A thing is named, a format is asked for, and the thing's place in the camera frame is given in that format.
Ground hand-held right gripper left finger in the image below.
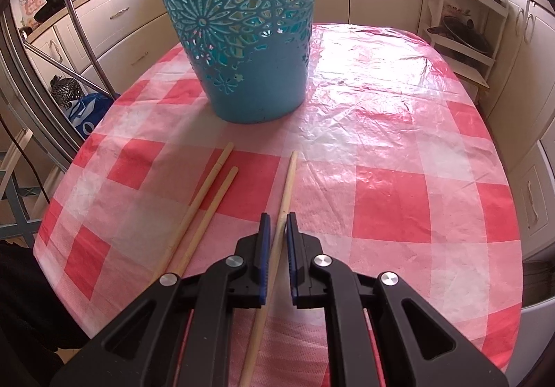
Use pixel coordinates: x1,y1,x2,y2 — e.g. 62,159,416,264
50,214,272,387

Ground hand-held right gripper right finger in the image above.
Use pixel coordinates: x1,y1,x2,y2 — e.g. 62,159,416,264
285,212,510,387

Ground light wooden chopstick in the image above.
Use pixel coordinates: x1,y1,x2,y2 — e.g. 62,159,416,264
150,142,235,284
238,150,300,387
172,166,240,277

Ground teal perforated plastic basket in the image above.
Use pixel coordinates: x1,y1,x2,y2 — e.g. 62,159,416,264
146,0,320,124

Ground red white checkered tablecloth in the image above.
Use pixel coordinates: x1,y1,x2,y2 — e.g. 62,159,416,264
34,23,523,387

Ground blue printed bag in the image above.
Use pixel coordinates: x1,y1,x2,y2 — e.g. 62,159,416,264
69,92,114,138

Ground person's black pants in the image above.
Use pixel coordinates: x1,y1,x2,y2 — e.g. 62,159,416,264
0,240,94,387

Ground blue cream shelf rack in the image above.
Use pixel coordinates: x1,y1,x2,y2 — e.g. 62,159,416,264
0,127,44,247

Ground black white patterned object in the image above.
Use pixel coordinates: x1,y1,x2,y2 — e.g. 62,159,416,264
50,75,82,104

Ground black pan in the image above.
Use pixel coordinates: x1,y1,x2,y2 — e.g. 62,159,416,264
427,14,495,54

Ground small white wooden rack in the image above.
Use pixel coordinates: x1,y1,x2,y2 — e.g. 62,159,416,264
417,0,510,88

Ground black wok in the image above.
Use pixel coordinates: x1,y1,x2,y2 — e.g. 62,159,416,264
32,0,81,24

